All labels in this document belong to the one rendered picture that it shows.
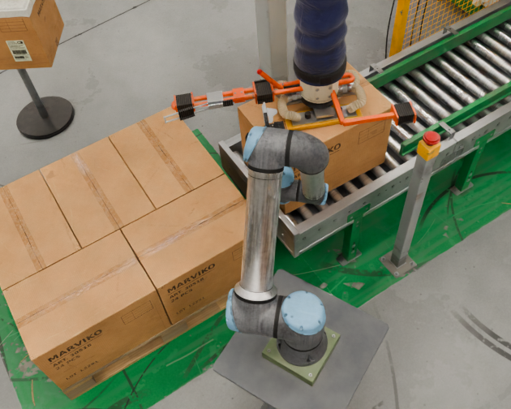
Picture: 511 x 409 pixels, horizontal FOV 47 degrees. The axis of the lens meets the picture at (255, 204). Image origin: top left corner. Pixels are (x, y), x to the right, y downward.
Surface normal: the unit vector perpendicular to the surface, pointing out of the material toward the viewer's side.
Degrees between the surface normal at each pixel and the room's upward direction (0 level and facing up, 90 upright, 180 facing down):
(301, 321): 7
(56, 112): 0
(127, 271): 0
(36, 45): 90
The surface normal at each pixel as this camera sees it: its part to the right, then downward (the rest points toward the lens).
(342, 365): -0.06, -0.58
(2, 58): 0.00, 0.81
